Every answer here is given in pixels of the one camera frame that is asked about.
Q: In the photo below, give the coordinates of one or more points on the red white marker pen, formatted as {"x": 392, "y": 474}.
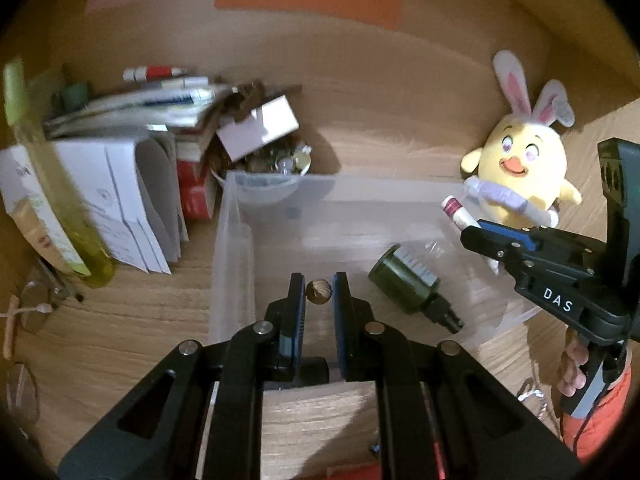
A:
{"x": 151, "y": 72}

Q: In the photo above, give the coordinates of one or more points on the small white cardboard box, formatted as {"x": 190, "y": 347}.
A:
{"x": 262, "y": 126}

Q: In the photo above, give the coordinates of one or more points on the white red cosmetic tube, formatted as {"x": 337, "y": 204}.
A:
{"x": 458, "y": 214}

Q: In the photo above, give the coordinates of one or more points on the beige cosmetic tube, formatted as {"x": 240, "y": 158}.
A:
{"x": 36, "y": 235}

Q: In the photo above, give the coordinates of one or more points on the yellow chick bunny plush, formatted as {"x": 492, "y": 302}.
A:
{"x": 520, "y": 171}

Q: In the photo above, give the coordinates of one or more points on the person's right hand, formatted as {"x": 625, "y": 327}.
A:
{"x": 575, "y": 355}

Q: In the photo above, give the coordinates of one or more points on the dark green glass bottle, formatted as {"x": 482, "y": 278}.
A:
{"x": 408, "y": 283}

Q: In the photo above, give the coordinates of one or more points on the yellow oil spray bottle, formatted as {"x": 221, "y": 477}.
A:
{"x": 50, "y": 190}

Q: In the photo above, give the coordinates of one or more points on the round eyeglasses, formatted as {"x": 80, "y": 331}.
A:
{"x": 22, "y": 320}

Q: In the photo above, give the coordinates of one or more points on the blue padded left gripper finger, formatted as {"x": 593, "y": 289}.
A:
{"x": 523, "y": 238}

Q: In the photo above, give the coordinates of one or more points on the red foil pouch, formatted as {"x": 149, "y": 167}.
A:
{"x": 373, "y": 471}

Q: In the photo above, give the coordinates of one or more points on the folded white paper stack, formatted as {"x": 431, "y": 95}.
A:
{"x": 128, "y": 186}

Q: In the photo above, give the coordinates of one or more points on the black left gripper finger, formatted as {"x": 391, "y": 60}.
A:
{"x": 490, "y": 245}
{"x": 441, "y": 414}
{"x": 198, "y": 413}

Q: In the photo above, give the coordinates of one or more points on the clear bowl of trinkets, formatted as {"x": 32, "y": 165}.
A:
{"x": 266, "y": 176}

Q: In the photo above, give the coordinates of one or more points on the clear plastic storage bin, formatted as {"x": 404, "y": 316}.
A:
{"x": 344, "y": 224}

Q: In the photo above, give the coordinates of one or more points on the stack of magazines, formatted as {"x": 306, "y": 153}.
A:
{"x": 167, "y": 108}

